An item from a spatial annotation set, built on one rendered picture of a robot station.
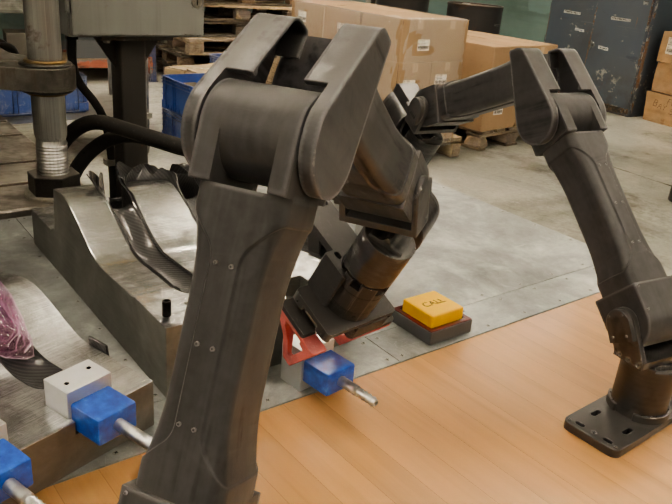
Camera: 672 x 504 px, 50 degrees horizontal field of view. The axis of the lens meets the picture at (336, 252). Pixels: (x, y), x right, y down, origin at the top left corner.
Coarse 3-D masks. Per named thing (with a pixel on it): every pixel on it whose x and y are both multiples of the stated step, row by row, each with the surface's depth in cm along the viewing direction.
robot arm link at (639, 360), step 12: (612, 312) 80; (624, 312) 79; (612, 324) 80; (624, 324) 79; (636, 324) 78; (612, 336) 80; (624, 336) 79; (636, 336) 78; (624, 348) 80; (636, 348) 78; (648, 348) 81; (660, 348) 82; (624, 360) 80; (636, 360) 78; (648, 360) 79; (660, 360) 79
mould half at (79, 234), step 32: (64, 192) 99; (96, 192) 100; (160, 192) 104; (64, 224) 100; (96, 224) 96; (160, 224) 100; (192, 224) 102; (64, 256) 102; (96, 256) 92; (128, 256) 93; (192, 256) 95; (96, 288) 93; (128, 288) 85; (160, 288) 85; (128, 320) 85; (160, 320) 77; (128, 352) 87; (160, 352) 78; (160, 384) 80
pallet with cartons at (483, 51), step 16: (480, 32) 594; (480, 48) 507; (496, 48) 499; (512, 48) 511; (544, 48) 538; (464, 64) 520; (480, 64) 510; (496, 64) 505; (496, 112) 526; (512, 112) 539; (464, 128) 533; (480, 128) 521; (496, 128) 533; (512, 128) 545; (464, 144) 535; (480, 144) 525; (512, 144) 552
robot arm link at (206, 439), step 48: (240, 96) 42; (288, 96) 42; (240, 144) 42; (288, 144) 41; (240, 192) 42; (288, 192) 41; (240, 240) 42; (288, 240) 43; (192, 288) 43; (240, 288) 42; (192, 336) 43; (240, 336) 42; (192, 384) 43; (240, 384) 43; (192, 432) 43; (240, 432) 44; (144, 480) 44; (192, 480) 43; (240, 480) 44
